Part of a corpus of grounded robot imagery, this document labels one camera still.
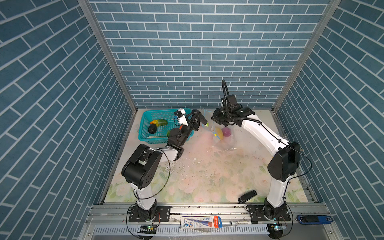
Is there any purple toy onion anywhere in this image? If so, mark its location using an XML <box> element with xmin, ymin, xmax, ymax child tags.
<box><xmin>222</xmin><ymin>127</ymin><xmax>232</xmax><ymax>137</ymax></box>

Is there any aluminium mounting rail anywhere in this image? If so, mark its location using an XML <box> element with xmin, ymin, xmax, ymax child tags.
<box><xmin>80</xmin><ymin>203</ymin><xmax>342</xmax><ymax>240</ymax></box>

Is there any teal plastic basket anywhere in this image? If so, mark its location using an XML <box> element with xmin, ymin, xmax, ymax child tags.
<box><xmin>138</xmin><ymin>109</ymin><xmax>180</xmax><ymax>144</ymax></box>

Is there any blue black handheld tool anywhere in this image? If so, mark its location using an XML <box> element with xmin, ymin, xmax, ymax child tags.
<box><xmin>297</xmin><ymin>215</ymin><xmax>333</xmax><ymax>225</ymax></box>

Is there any green yellow toy corn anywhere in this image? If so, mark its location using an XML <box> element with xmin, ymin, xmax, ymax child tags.
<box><xmin>150</xmin><ymin>119</ymin><xmax>168</xmax><ymax>127</ymax></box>

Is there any red white blue package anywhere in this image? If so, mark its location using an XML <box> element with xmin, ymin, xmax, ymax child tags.
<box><xmin>180</xmin><ymin>216</ymin><xmax>223</xmax><ymax>229</ymax></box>

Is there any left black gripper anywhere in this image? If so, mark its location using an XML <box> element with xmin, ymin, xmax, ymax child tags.
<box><xmin>177</xmin><ymin>111</ymin><xmax>199</xmax><ymax>148</ymax></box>

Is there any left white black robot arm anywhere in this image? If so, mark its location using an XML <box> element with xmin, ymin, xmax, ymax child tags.
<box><xmin>122</xmin><ymin>109</ymin><xmax>208</xmax><ymax>222</ymax></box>

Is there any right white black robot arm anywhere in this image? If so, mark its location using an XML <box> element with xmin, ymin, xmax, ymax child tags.
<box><xmin>211</xmin><ymin>95</ymin><xmax>300</xmax><ymax>220</ymax></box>

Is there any clear zip top bag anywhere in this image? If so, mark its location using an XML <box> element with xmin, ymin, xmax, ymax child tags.
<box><xmin>202</xmin><ymin>109</ymin><xmax>236</xmax><ymax>151</ymax></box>

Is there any dark toy avocado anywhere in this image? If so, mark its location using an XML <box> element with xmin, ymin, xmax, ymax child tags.
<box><xmin>148</xmin><ymin>124</ymin><xmax>157</xmax><ymax>134</ymax></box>

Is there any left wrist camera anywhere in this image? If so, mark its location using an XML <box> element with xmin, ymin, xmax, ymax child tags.
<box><xmin>174</xmin><ymin>109</ymin><xmax>189</xmax><ymax>126</ymax></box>

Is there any black remote control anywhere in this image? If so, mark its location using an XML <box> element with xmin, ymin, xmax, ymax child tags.
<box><xmin>238</xmin><ymin>190</ymin><xmax>257</xmax><ymax>204</ymax></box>

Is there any yellow toy lemon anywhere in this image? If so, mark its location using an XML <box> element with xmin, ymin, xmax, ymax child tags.
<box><xmin>215</xmin><ymin>127</ymin><xmax>224</xmax><ymax>140</ymax></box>

